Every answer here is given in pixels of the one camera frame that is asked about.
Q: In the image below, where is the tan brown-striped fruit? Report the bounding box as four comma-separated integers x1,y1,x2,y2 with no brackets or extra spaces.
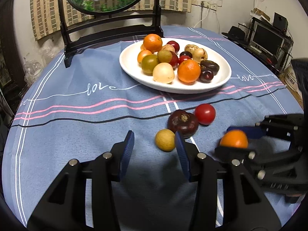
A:
192,48,208,64

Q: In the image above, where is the dark red cherry fruit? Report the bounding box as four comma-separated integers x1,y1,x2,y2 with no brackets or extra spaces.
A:
199,69,215,83

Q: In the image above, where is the olive green round fruit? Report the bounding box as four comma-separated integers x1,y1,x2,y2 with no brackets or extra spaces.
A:
141,54,159,75

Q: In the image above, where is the red tomato fruit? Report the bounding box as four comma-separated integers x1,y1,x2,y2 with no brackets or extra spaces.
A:
178,55,192,65

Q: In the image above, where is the blue striped tablecloth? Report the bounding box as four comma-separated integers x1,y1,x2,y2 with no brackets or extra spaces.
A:
2,26,302,230

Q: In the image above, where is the small yellow-green longan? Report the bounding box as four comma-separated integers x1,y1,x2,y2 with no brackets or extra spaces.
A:
155,129,175,152

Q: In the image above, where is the dark brown oblong fruit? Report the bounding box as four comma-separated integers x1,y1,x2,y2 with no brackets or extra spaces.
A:
200,60,220,75

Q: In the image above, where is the pale peach fruit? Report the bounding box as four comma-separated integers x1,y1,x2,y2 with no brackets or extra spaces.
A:
162,44,175,53

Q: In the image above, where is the dark red date fruit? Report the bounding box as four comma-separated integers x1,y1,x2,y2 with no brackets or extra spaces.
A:
180,51,192,58

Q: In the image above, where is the orange round fruit centre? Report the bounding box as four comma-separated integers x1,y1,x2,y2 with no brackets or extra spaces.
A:
220,130,249,149

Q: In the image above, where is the small red cherry tomato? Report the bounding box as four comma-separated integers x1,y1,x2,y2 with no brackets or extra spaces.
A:
194,104,216,125

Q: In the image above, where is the pale tan fruit behind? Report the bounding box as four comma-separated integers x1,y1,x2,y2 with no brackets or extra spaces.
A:
185,44,199,54

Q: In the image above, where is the cardboard box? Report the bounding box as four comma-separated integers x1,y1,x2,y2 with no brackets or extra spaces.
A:
279,65,303,109

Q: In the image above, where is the white wall power strip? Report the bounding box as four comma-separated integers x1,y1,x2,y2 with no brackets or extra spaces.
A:
192,0,218,11

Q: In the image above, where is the red plum left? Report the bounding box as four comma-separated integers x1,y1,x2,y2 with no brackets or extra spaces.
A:
167,41,180,53

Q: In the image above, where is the olive brown round fruit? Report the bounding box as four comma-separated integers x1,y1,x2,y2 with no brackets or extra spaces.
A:
157,49,173,63

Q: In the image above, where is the computer monitor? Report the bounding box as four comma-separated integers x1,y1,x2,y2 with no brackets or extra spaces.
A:
250,22,285,56

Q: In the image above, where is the orange persimmon fruit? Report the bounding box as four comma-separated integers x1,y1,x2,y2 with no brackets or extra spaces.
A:
137,49,152,64

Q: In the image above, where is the beige checked curtain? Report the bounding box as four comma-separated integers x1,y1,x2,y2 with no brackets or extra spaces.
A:
30,0,194,41

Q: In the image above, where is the goldfish embroidery round screen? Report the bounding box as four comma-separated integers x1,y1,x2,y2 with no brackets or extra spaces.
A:
58,0,163,68

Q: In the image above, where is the large mandarin orange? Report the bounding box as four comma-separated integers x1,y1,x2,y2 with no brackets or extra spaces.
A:
177,59,201,84

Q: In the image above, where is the white round plate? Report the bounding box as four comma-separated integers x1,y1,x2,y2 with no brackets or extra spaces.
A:
119,38,232,94

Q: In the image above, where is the pale yellow apple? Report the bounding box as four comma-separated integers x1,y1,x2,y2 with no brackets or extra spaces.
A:
152,63,175,84

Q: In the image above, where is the black desk shelf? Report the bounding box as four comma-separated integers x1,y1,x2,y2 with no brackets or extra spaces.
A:
222,13,294,75

